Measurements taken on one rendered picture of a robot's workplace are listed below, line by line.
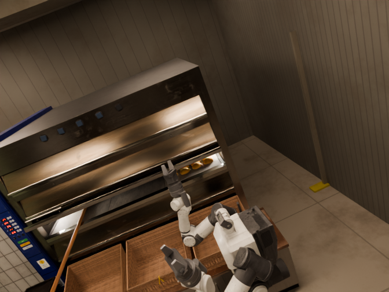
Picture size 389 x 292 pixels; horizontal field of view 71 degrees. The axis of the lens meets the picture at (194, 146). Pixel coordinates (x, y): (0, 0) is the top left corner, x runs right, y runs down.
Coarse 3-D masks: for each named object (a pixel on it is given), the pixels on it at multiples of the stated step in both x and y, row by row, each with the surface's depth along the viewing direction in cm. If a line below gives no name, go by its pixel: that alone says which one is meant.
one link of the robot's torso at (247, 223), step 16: (240, 208) 159; (256, 208) 154; (240, 224) 147; (256, 224) 142; (272, 224) 139; (224, 240) 141; (240, 240) 136; (256, 240) 139; (272, 240) 142; (224, 256) 138; (272, 256) 145
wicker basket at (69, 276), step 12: (108, 252) 259; (120, 252) 251; (72, 264) 257; (84, 264) 258; (96, 264) 259; (120, 264) 241; (72, 276) 258; (84, 276) 260; (96, 276) 260; (108, 276) 262; (120, 276) 258; (72, 288) 250; (84, 288) 261; (96, 288) 256; (120, 288) 245
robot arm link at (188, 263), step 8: (168, 256) 103; (176, 256) 102; (168, 264) 100; (184, 264) 98; (192, 264) 105; (176, 272) 97; (184, 272) 96; (192, 272) 103; (184, 280) 102; (192, 280) 103
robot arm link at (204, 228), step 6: (204, 222) 169; (198, 228) 171; (204, 228) 169; (210, 228) 168; (198, 234) 171; (204, 234) 170; (186, 240) 170; (192, 240) 170; (198, 240) 170; (192, 246) 172
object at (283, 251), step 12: (276, 228) 241; (156, 252) 271; (192, 252) 253; (288, 252) 226; (288, 264) 231; (216, 276) 222; (228, 276) 225; (108, 288) 251; (180, 288) 222; (216, 288) 228; (276, 288) 238; (288, 288) 247
